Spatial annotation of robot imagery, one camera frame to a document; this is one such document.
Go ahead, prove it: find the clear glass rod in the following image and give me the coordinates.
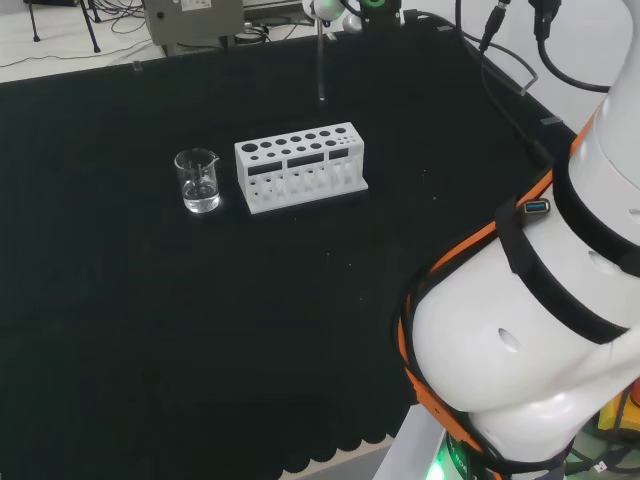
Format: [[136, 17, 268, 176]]
[[315, 19, 328, 103]]

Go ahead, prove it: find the black cable coil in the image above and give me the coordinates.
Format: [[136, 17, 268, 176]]
[[233, 17, 312, 47]]

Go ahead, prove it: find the white test tube rack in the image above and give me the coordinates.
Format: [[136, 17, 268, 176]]
[[233, 121, 370, 217]]

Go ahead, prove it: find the clear glass beaker with water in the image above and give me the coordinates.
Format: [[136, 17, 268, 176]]
[[173, 147, 222, 215]]

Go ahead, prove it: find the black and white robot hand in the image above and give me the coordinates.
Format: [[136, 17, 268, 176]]
[[301, 0, 404, 34]]

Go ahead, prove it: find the thin dark floor cable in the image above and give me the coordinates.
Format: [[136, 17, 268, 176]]
[[0, 0, 151, 69]]

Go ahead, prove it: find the yellow stop button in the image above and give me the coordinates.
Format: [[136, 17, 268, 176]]
[[596, 387, 640, 444]]

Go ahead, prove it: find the grey metal box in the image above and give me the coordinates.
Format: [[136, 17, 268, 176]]
[[141, 0, 246, 49]]

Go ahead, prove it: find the long black cable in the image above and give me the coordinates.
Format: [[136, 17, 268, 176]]
[[478, 0, 557, 169]]

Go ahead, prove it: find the thin black tripod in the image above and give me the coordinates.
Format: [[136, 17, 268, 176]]
[[22, 0, 104, 54]]

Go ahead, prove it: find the black bench cloth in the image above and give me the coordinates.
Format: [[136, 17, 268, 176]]
[[0, 17, 581, 474]]

